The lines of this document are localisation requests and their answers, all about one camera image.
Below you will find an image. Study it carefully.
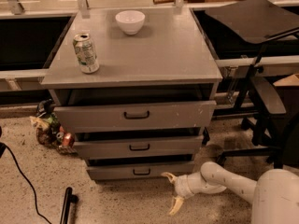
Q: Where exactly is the black office chair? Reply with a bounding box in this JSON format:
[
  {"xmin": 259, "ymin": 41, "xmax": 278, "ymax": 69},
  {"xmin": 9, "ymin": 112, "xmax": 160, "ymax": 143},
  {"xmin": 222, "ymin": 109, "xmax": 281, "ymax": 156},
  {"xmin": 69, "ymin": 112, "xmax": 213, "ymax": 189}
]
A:
[{"xmin": 206, "ymin": 0, "xmax": 299, "ymax": 168}]

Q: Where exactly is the grey drawer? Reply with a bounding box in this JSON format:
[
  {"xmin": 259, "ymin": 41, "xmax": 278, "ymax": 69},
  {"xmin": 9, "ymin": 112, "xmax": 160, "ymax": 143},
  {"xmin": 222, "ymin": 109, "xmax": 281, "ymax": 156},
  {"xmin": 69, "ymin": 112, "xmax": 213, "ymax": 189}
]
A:
[
  {"xmin": 54, "ymin": 101, "xmax": 216, "ymax": 133},
  {"xmin": 87, "ymin": 161, "xmax": 194, "ymax": 180},
  {"xmin": 75, "ymin": 136, "xmax": 202, "ymax": 160}
]

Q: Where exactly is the green white soda can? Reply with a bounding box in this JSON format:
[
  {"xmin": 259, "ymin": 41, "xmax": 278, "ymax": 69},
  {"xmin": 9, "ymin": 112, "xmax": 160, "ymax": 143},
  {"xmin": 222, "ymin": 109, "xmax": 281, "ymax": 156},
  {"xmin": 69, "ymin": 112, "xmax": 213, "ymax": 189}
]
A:
[{"xmin": 73, "ymin": 33, "xmax": 99, "ymax": 74}]

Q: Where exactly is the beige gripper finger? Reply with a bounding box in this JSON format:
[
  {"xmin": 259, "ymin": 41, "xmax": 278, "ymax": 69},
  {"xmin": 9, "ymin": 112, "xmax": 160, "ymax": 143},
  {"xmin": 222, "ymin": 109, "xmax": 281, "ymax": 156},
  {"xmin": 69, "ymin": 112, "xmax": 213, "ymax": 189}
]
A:
[
  {"xmin": 161, "ymin": 172, "xmax": 178, "ymax": 184},
  {"xmin": 169, "ymin": 196, "xmax": 184, "ymax": 216}
]

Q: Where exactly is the black cable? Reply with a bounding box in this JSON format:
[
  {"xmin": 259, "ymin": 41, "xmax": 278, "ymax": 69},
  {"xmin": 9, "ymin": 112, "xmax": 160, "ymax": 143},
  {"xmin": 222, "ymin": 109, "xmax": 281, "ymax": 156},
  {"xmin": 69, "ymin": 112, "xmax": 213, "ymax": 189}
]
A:
[{"xmin": 0, "ymin": 125, "xmax": 53, "ymax": 224}]

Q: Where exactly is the grey top drawer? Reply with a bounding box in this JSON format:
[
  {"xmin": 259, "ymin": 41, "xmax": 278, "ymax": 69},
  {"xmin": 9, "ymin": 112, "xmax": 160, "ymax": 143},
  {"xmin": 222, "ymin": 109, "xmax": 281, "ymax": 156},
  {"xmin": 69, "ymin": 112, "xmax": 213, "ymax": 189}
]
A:
[{"xmin": 54, "ymin": 101, "xmax": 216, "ymax": 133}]

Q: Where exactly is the grey bottom drawer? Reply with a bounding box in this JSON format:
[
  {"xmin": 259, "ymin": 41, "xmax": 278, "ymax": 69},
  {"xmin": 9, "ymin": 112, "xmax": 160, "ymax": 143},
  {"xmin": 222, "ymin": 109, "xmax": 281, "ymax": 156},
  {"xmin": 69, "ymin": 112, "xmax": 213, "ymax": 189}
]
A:
[{"xmin": 87, "ymin": 161, "xmax": 194, "ymax": 180}]

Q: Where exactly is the wooden rolling pin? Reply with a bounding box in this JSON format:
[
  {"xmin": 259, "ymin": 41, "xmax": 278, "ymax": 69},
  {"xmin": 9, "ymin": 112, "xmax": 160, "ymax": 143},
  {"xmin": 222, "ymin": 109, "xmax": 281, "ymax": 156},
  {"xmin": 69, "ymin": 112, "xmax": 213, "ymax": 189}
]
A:
[{"xmin": 152, "ymin": 0, "xmax": 188, "ymax": 5}]

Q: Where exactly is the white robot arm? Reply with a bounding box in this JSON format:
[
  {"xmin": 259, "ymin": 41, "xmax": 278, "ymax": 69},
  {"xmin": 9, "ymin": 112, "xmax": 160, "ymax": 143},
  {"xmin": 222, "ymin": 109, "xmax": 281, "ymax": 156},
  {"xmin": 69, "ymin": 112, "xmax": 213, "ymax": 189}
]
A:
[{"xmin": 161, "ymin": 161, "xmax": 299, "ymax": 224}]

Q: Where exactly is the grey drawer cabinet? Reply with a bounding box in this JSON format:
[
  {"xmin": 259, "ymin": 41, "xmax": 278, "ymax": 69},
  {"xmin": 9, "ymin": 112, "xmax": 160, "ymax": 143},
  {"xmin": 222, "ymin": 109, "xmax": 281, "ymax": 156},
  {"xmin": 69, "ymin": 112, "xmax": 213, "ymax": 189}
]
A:
[{"xmin": 42, "ymin": 8, "xmax": 221, "ymax": 168}]

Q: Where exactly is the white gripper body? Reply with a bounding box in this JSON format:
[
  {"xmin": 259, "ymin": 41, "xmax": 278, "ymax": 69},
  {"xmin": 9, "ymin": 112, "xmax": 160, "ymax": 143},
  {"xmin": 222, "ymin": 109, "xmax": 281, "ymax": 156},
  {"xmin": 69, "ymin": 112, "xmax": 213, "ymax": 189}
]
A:
[{"xmin": 173, "ymin": 173, "xmax": 226, "ymax": 200}]

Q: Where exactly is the white ceramic bowl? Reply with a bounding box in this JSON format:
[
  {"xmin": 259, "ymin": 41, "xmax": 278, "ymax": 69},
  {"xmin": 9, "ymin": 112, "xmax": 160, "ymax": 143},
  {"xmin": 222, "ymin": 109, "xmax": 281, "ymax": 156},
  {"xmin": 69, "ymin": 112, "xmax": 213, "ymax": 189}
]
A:
[{"xmin": 115, "ymin": 10, "xmax": 146, "ymax": 35}]

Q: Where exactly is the grey middle drawer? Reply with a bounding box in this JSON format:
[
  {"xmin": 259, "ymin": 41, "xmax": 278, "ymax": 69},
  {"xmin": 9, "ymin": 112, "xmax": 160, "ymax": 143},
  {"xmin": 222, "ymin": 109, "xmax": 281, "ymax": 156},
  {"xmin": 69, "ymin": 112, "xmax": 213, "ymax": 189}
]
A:
[{"xmin": 75, "ymin": 136, "xmax": 202, "ymax": 160}]

